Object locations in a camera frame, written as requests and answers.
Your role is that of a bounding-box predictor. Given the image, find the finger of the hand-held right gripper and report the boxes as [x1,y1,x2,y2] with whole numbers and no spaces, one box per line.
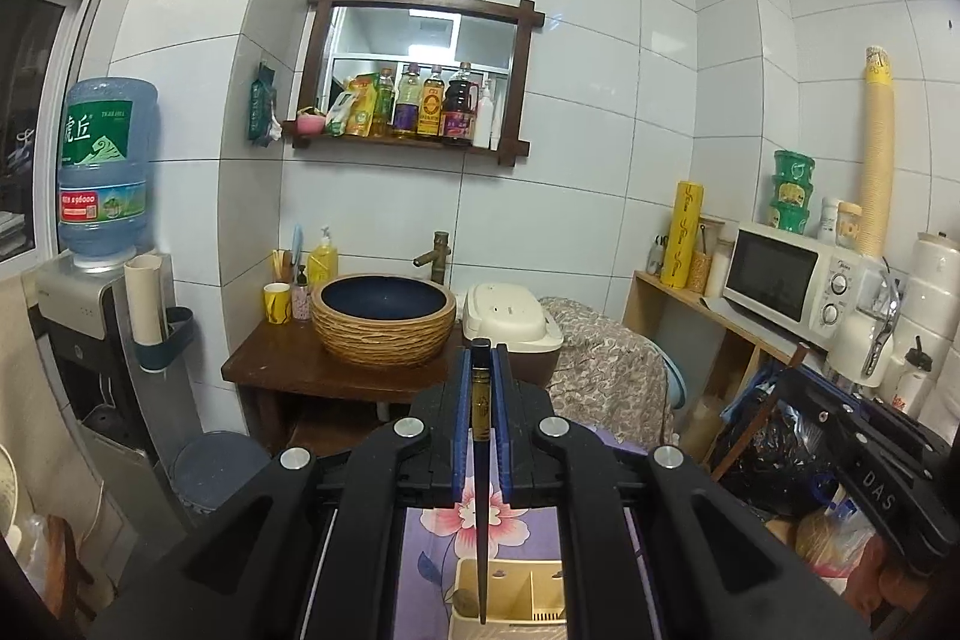
[778,368,865,432]

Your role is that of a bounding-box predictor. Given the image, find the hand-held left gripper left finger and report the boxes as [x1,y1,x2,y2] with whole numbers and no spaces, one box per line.
[88,344,472,640]

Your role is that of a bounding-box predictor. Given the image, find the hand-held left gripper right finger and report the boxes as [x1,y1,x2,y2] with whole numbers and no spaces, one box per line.
[491,344,875,640]

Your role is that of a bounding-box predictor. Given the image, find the brown wooden chopstick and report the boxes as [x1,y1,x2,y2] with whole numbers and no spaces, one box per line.
[705,342,812,468]

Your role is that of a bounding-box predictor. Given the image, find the black chopstick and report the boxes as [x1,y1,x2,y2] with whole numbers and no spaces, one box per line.
[469,340,494,626]

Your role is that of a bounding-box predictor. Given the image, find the cream plastic utensil holder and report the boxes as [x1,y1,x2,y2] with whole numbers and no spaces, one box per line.
[448,557,569,640]

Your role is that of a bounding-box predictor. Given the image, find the black plastic bag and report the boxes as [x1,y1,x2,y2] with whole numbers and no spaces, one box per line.
[720,385,833,498]

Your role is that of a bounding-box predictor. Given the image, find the white bottle black lid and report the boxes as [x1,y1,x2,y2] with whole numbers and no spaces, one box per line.
[892,347,935,420]

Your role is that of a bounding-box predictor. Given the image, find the white brown rice cooker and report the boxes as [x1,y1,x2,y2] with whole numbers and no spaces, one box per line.
[459,282,565,375]

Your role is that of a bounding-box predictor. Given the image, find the floral patterned cloth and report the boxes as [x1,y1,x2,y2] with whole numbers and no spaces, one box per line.
[536,296,676,453]

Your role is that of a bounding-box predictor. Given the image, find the woven pattern basin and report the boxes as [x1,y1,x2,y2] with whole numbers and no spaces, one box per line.
[310,272,458,367]

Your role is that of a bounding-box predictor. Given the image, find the white microwave oven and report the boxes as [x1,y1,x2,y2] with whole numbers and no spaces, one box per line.
[721,220,875,345]

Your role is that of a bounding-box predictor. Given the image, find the light blue plastic basin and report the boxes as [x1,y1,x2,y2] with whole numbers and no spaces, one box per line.
[660,340,688,410]

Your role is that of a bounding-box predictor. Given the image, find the purple floral tablecloth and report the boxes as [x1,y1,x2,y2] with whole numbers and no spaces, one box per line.
[401,426,655,640]

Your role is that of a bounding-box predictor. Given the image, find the stacks of white bowls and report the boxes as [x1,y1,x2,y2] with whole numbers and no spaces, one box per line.
[896,231,960,431]

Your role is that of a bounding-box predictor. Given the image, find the glass storage jar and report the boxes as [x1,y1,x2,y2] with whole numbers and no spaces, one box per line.
[686,216,727,296]

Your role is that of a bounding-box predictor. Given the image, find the yellow jar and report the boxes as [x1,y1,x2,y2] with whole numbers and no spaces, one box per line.
[834,201,863,250]

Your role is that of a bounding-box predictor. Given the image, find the bronze faucet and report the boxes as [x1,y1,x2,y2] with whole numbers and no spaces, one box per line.
[412,230,453,286]

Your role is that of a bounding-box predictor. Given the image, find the light wooden shelf unit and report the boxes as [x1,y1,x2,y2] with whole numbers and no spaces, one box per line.
[621,269,826,461]

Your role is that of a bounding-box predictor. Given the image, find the dark wooden washstand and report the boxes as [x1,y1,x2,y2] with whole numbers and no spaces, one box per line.
[221,314,481,453]

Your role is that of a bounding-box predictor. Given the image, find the yellow wrapped roll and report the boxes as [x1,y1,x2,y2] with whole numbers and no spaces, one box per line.
[660,181,704,290]

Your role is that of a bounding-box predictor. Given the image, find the yellow soap pump bottle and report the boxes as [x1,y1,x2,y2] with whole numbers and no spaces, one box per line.
[308,225,340,289]

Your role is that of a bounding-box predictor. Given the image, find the yellow cup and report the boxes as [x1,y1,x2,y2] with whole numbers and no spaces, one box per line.
[262,281,292,326]

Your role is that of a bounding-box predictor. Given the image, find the grey trash can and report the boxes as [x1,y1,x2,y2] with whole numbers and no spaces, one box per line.
[171,431,272,513]

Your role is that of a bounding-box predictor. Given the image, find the tall paper cup stack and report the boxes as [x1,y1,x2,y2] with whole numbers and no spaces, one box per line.
[855,46,897,259]

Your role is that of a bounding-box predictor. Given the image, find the white squeeze bottle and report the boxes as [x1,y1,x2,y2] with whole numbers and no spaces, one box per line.
[472,77,497,149]

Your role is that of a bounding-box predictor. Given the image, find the dark soy sauce bottle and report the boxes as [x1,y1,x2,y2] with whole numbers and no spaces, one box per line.
[441,61,478,146]

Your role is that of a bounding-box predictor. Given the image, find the yellow label sauce bottle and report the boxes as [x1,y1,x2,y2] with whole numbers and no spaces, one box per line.
[417,64,445,140]

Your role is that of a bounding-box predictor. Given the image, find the purple label bottle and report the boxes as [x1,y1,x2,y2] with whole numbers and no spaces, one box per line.
[392,62,422,140]

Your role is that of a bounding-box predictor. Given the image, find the green oil bottle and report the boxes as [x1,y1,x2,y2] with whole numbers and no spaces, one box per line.
[373,68,396,139]

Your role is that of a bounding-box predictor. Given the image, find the white green pouch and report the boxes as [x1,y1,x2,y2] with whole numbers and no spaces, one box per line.
[324,91,359,137]

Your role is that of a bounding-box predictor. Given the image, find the yellow refill pouch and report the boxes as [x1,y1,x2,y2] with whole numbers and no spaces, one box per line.
[341,72,380,137]

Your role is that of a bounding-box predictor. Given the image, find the white paper cup tube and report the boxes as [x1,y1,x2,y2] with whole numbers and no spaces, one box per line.
[124,255,167,345]

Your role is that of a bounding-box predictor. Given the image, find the green packet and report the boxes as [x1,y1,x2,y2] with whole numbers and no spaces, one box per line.
[247,61,282,146]

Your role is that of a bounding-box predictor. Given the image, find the grey water dispenser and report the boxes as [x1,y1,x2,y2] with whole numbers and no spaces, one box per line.
[21,248,207,498]

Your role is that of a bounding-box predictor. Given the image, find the wooden chair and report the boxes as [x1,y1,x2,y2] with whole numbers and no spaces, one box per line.
[45,512,98,626]

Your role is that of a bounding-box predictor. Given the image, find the blue water jug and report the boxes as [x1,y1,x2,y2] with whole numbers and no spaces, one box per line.
[56,76,161,270]

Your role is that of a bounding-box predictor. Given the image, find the teal wall cup holder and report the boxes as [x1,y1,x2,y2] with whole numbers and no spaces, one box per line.
[124,306,197,375]

